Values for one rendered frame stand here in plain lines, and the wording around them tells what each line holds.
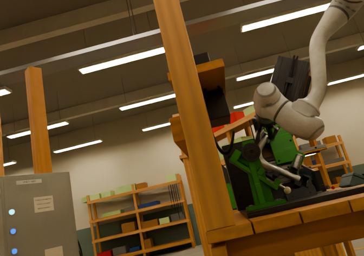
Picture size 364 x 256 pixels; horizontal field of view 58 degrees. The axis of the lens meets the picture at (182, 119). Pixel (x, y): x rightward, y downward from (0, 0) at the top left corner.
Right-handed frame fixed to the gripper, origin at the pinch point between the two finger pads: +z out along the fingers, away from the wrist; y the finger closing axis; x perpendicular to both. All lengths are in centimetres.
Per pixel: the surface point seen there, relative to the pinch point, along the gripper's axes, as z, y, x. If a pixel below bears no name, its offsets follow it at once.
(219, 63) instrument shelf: -37.5, 25.1, -4.7
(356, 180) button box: -3.6, -42.9, 1.0
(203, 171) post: -54, -2, 43
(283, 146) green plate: 4.5, -9.1, -1.4
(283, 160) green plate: 4.5, -12.2, 5.1
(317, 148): 16.8, -22.0, -14.3
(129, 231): 823, 377, 121
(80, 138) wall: 780, 715, -21
